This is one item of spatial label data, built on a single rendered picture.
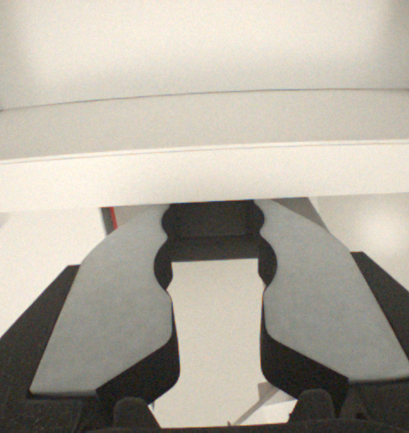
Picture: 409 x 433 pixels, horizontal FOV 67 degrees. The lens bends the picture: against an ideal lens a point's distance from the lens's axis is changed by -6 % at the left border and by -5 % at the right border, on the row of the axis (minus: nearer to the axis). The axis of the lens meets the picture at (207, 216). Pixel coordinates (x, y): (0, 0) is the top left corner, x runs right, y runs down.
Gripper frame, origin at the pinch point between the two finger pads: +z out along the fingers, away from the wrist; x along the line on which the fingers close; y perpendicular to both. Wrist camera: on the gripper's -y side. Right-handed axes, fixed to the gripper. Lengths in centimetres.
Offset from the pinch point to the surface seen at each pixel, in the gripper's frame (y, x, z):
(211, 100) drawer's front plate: -3.0, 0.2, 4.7
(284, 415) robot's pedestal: 44.5, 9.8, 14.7
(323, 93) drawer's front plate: -3.0, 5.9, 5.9
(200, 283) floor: 84, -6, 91
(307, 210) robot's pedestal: 40, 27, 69
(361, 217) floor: 56, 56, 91
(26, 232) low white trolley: 9.6, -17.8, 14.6
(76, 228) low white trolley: 9.5, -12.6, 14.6
